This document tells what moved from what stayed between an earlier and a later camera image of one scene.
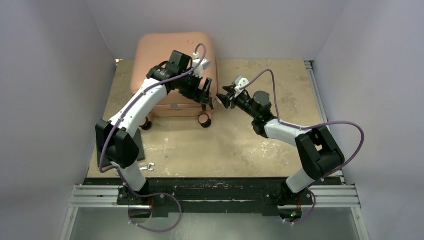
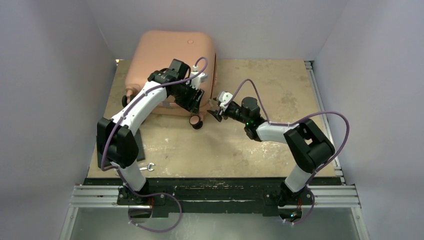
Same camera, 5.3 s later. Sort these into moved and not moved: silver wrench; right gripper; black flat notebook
Moved: right gripper
Not moved: black flat notebook; silver wrench
